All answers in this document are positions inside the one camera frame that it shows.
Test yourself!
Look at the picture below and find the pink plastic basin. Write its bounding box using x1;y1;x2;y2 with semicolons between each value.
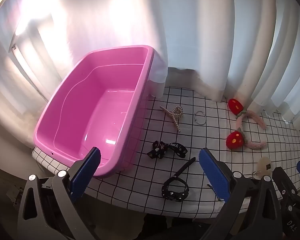
33;45;155;179

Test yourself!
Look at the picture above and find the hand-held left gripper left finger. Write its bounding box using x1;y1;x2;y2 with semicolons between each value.
17;147;102;240

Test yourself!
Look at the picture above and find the white curtain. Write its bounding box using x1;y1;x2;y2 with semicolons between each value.
0;0;300;155

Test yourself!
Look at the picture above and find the silver bangle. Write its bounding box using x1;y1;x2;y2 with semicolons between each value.
194;111;207;125

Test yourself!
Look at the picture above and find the black studded wrist watch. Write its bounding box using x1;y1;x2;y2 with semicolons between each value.
161;157;197;201

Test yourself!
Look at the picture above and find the pearl hair claw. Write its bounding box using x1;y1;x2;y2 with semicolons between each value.
159;105;184;133

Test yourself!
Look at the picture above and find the black patterned hair scrunchie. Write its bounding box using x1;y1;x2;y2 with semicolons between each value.
147;141;188;160

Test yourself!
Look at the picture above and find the beige plush round hair clip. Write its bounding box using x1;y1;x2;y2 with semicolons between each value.
257;156;272;173

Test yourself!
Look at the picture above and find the pink headband with red flowers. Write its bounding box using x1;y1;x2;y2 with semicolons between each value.
226;98;267;151

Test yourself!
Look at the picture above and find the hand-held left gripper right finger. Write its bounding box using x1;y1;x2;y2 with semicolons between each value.
199;147;276;240

